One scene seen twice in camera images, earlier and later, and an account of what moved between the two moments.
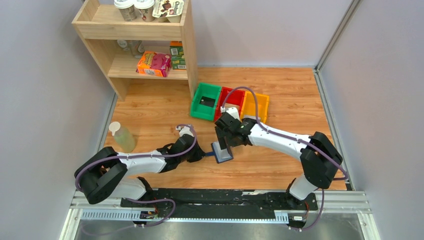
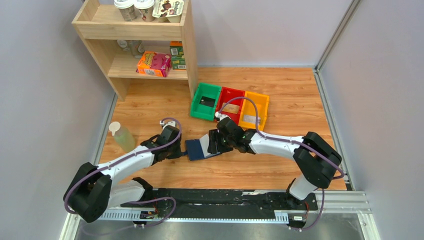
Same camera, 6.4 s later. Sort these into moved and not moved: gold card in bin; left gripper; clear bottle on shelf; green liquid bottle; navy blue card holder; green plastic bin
Moved: navy blue card holder; left gripper
Not moved: clear bottle on shelf; green plastic bin; green liquid bottle; gold card in bin
